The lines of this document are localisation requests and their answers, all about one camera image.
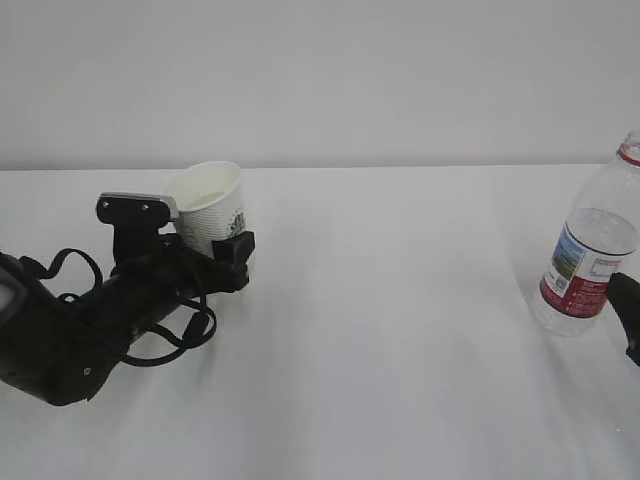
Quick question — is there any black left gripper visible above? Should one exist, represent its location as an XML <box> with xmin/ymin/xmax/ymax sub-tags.
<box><xmin>107</xmin><ymin>231</ymin><xmax>255</xmax><ymax>310</ymax></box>

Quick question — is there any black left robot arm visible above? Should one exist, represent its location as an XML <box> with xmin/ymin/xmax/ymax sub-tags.
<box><xmin>1</xmin><ymin>231</ymin><xmax>255</xmax><ymax>406</ymax></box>

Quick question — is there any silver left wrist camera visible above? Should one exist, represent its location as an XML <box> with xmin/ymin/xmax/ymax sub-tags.
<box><xmin>96</xmin><ymin>192</ymin><xmax>179</xmax><ymax>229</ymax></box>

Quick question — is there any white paper cup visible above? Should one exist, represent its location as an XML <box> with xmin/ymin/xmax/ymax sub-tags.
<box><xmin>164</xmin><ymin>161</ymin><xmax>246</xmax><ymax>257</ymax></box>

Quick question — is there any clear plastic water bottle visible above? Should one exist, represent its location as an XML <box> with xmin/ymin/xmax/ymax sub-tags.
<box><xmin>532</xmin><ymin>131</ymin><xmax>639</xmax><ymax>337</ymax></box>

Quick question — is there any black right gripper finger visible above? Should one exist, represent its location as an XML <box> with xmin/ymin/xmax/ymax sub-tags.
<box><xmin>606</xmin><ymin>272</ymin><xmax>640</xmax><ymax>366</ymax></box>

